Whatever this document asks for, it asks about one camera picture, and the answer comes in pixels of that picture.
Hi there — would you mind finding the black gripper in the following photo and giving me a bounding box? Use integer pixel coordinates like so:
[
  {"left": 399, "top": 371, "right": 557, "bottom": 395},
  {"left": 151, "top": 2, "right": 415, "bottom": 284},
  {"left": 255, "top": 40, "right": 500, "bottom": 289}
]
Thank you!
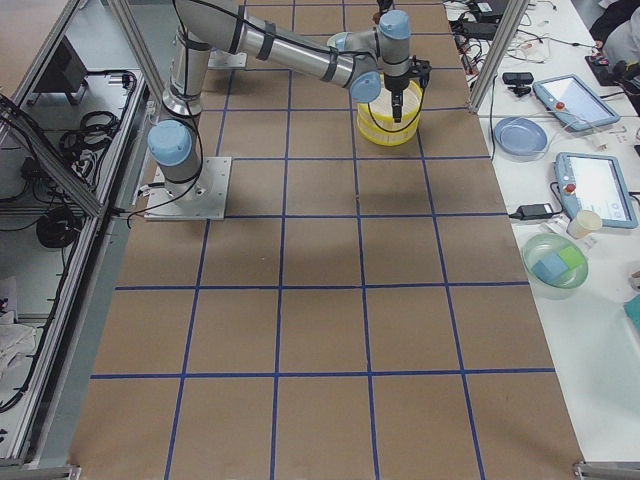
[{"left": 385, "top": 75, "right": 408, "bottom": 123}]

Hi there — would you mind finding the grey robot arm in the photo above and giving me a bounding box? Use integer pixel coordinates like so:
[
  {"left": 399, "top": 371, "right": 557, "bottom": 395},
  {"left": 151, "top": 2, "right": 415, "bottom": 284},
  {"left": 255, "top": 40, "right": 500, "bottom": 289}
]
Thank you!
[
  {"left": 377, "top": 0, "right": 394, "bottom": 14},
  {"left": 189, "top": 69, "right": 424, "bottom": 217}
]

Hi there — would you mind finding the mint green plate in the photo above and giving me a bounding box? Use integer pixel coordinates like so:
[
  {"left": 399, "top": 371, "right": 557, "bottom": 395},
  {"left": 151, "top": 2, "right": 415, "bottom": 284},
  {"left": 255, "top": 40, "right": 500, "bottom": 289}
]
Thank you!
[{"left": 326, "top": 31, "right": 349, "bottom": 51}]

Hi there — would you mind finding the black webcam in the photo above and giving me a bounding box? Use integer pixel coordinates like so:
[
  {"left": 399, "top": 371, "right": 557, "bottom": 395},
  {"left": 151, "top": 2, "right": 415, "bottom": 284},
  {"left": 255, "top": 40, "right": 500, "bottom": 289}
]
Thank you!
[{"left": 502, "top": 72, "right": 534, "bottom": 98}]

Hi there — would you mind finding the blue plate on desk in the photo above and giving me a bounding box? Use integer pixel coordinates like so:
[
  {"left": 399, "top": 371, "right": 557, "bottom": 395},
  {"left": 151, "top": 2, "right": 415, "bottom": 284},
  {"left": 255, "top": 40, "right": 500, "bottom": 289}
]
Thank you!
[{"left": 494, "top": 117, "right": 548, "bottom": 159}]

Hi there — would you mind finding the upper teach pendant tablet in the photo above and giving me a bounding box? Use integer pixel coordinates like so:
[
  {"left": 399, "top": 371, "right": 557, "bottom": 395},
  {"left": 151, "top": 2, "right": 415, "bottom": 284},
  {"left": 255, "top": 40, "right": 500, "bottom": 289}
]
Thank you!
[{"left": 532, "top": 74, "right": 620, "bottom": 131}]

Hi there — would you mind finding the teach pendant tablet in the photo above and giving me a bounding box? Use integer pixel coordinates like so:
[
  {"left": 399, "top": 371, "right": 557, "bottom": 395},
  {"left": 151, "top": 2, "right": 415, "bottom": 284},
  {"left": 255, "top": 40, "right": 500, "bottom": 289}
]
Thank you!
[
  {"left": 554, "top": 152, "right": 639, "bottom": 229},
  {"left": 532, "top": 74, "right": 620, "bottom": 131}
]

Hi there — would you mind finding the black power adapter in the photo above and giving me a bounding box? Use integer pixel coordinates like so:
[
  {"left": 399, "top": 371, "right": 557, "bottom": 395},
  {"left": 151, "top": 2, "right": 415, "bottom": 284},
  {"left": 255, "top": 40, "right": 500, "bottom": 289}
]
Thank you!
[{"left": 513, "top": 203, "right": 555, "bottom": 221}]

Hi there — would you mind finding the lower teach pendant tablet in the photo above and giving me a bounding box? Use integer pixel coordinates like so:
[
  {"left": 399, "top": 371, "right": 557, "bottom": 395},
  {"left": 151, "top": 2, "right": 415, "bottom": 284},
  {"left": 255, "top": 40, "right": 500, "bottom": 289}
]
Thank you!
[{"left": 554, "top": 152, "right": 639, "bottom": 229}]

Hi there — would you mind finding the paper cup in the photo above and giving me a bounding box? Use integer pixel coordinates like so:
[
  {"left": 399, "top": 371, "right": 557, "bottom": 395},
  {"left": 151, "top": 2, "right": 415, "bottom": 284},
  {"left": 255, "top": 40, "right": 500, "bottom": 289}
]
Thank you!
[{"left": 566, "top": 210, "right": 603, "bottom": 239}]

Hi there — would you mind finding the blue sponge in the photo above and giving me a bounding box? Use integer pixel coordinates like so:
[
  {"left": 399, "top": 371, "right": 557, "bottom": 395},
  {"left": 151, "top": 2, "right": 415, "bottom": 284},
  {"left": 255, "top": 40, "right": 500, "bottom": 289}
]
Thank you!
[{"left": 531, "top": 252, "right": 569, "bottom": 284}]

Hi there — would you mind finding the green bowl with sponges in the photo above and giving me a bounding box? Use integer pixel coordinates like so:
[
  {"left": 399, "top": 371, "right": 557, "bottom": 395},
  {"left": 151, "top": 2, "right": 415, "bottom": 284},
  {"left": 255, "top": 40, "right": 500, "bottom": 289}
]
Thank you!
[{"left": 521, "top": 233, "right": 589, "bottom": 299}]

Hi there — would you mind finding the green sponge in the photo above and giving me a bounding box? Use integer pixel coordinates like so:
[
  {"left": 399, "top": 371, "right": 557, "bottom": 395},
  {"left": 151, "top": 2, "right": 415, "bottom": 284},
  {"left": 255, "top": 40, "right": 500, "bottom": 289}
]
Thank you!
[{"left": 557, "top": 244, "right": 586, "bottom": 270}]

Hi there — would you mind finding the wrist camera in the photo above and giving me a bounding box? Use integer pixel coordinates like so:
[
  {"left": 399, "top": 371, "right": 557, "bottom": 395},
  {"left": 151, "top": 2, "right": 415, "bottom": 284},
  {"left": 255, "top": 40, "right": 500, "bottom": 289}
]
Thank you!
[{"left": 410, "top": 56, "right": 432, "bottom": 89}]

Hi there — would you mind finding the aluminium frame post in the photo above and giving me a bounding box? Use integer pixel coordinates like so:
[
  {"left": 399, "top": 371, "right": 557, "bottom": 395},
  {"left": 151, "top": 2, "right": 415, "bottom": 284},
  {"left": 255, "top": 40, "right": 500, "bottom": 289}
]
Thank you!
[{"left": 468, "top": 0, "right": 528, "bottom": 114}]

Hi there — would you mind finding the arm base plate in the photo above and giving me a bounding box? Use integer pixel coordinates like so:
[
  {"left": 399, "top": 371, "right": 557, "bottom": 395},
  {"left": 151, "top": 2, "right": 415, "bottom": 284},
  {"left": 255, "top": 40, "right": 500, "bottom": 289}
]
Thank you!
[{"left": 143, "top": 157, "right": 232, "bottom": 221}]

